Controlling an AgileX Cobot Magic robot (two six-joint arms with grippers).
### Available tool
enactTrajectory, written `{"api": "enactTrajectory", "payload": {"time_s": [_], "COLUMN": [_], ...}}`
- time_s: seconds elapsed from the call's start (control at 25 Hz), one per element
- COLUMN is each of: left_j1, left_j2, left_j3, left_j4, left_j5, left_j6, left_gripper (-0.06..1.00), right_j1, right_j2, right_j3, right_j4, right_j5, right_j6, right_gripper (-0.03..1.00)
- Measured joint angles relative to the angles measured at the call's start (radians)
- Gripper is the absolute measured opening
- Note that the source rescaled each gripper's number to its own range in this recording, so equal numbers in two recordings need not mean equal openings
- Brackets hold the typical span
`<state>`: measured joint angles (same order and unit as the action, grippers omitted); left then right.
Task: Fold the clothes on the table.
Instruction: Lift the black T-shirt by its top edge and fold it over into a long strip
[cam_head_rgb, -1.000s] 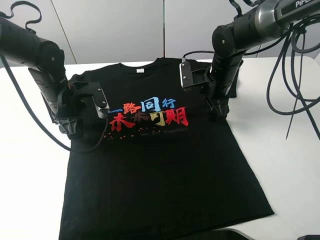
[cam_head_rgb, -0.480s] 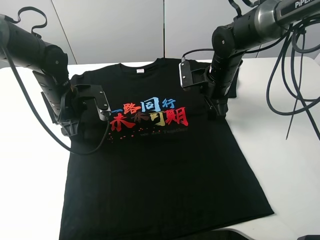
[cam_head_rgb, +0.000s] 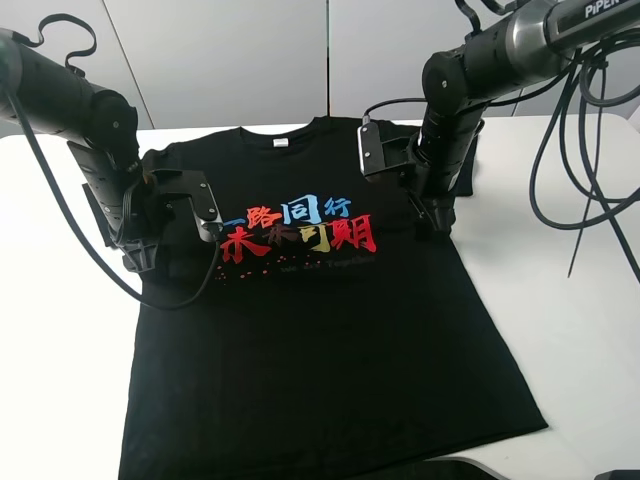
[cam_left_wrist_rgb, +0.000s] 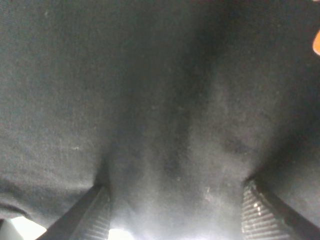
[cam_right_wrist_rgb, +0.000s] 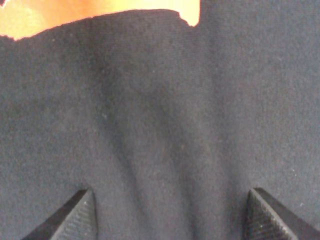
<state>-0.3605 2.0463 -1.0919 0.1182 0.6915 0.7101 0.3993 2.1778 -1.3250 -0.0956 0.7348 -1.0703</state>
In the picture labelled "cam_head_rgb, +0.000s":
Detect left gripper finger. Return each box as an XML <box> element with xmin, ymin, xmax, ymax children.
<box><xmin>121</xmin><ymin>239</ymin><xmax>158</xmax><ymax>273</ymax></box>

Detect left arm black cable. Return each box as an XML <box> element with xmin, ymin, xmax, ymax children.
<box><xmin>0</xmin><ymin>84</ymin><xmax>224</xmax><ymax>311</ymax></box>

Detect black printed t-shirt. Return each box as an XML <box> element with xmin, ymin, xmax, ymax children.
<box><xmin>118</xmin><ymin>117</ymin><xmax>546</xmax><ymax>479</ymax></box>

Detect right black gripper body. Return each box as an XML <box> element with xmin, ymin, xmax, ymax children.
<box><xmin>407</xmin><ymin>149</ymin><xmax>467</xmax><ymax>228</ymax></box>

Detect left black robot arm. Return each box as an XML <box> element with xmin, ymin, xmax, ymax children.
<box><xmin>1</xmin><ymin>30</ymin><xmax>161</xmax><ymax>273</ymax></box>

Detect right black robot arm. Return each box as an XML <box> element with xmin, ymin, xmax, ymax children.
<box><xmin>411</xmin><ymin>1</ymin><xmax>639</xmax><ymax>234</ymax></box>

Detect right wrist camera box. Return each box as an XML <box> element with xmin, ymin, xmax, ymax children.
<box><xmin>357</xmin><ymin>122</ymin><xmax>415</xmax><ymax>181</ymax></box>

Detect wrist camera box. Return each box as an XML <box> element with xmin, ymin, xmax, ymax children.
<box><xmin>150</xmin><ymin>169</ymin><xmax>223</xmax><ymax>243</ymax></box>
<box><xmin>357</xmin><ymin>122</ymin><xmax>415</xmax><ymax>181</ymax></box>

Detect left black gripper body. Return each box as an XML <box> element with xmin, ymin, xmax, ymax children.
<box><xmin>67</xmin><ymin>141</ymin><xmax>166</xmax><ymax>250</ymax></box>

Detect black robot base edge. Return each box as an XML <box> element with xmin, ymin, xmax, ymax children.
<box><xmin>387</xmin><ymin>460</ymin><xmax>504</xmax><ymax>480</ymax></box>

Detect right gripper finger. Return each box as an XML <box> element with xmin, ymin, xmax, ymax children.
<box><xmin>408</xmin><ymin>192</ymin><xmax>438</xmax><ymax>240</ymax></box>

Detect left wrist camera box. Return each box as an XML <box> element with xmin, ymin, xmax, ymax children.
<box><xmin>150</xmin><ymin>169</ymin><xmax>223</xmax><ymax>243</ymax></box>

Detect right arm black cables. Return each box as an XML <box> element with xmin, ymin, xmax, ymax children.
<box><xmin>529</xmin><ymin>29</ymin><xmax>640</xmax><ymax>284</ymax></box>

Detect black object bottom right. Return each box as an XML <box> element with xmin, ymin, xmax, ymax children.
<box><xmin>594</xmin><ymin>469</ymin><xmax>640</xmax><ymax>480</ymax></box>

